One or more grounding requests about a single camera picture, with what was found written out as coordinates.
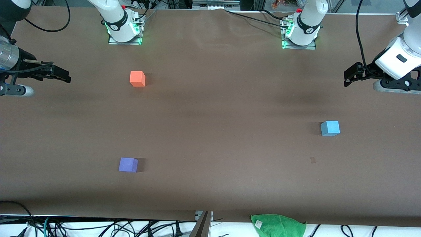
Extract blue foam block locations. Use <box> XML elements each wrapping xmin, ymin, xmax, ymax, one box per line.
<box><xmin>321</xmin><ymin>120</ymin><xmax>340</xmax><ymax>137</ymax></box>

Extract orange foam block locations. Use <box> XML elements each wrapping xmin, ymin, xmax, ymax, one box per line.
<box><xmin>130</xmin><ymin>71</ymin><xmax>146</xmax><ymax>87</ymax></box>

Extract purple foam block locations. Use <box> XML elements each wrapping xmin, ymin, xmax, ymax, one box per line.
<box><xmin>118</xmin><ymin>157</ymin><xmax>138</xmax><ymax>173</ymax></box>

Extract brown table cover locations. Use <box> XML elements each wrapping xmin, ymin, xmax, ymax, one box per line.
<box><xmin>0</xmin><ymin>6</ymin><xmax>421</xmax><ymax>227</ymax></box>

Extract green cloth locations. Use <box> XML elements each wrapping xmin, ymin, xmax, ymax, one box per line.
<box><xmin>250</xmin><ymin>214</ymin><xmax>307</xmax><ymax>237</ymax></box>

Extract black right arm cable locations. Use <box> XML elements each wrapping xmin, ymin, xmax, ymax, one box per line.
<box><xmin>0</xmin><ymin>0</ymin><xmax>71</xmax><ymax>72</ymax></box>

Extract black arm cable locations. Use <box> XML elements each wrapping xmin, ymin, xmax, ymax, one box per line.
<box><xmin>0</xmin><ymin>0</ymin><xmax>71</xmax><ymax>72</ymax></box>
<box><xmin>356</xmin><ymin>0</ymin><xmax>367</xmax><ymax>68</ymax></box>

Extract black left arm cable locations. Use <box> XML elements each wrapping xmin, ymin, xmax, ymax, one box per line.
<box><xmin>356</xmin><ymin>0</ymin><xmax>367</xmax><ymax>68</ymax></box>

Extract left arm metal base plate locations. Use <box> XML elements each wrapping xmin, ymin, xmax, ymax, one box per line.
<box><xmin>282</xmin><ymin>39</ymin><xmax>316</xmax><ymax>50</ymax></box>

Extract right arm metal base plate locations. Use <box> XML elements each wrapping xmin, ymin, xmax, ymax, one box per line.
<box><xmin>108</xmin><ymin>32</ymin><xmax>143</xmax><ymax>45</ymax></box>

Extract black base cable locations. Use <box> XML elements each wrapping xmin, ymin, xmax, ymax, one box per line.
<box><xmin>226</xmin><ymin>9</ymin><xmax>290</xmax><ymax>27</ymax></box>

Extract thick black floor cable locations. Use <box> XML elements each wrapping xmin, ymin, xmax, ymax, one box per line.
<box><xmin>0</xmin><ymin>200</ymin><xmax>37</xmax><ymax>237</ymax></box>

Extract aluminium frame rail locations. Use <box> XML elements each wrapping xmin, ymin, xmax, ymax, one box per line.
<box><xmin>192</xmin><ymin>0</ymin><xmax>241</xmax><ymax>10</ymax></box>

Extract grey metal camera post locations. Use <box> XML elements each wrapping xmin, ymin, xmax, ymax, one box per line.
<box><xmin>189</xmin><ymin>211</ymin><xmax>213</xmax><ymax>237</ymax></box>

